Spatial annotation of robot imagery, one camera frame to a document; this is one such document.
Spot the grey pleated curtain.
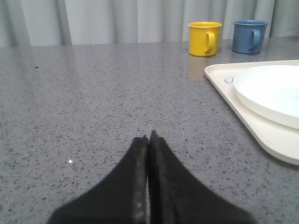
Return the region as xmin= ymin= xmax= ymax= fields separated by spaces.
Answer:
xmin=0 ymin=0 xmax=299 ymax=47

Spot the yellow enamel mug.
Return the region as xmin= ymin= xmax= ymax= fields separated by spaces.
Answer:
xmin=188 ymin=21 xmax=222 ymax=56

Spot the cream rabbit serving tray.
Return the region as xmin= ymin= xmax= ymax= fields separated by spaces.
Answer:
xmin=205 ymin=60 xmax=299 ymax=166

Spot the white round plate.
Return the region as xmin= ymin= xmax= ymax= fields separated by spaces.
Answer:
xmin=233 ymin=65 xmax=299 ymax=129

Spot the blue enamel mug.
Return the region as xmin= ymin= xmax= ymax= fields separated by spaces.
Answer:
xmin=232 ymin=20 xmax=268 ymax=54

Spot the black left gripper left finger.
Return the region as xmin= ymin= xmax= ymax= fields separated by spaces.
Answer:
xmin=48 ymin=136 xmax=148 ymax=224

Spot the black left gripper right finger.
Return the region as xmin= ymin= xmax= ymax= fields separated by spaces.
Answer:
xmin=148 ymin=131 xmax=256 ymax=224

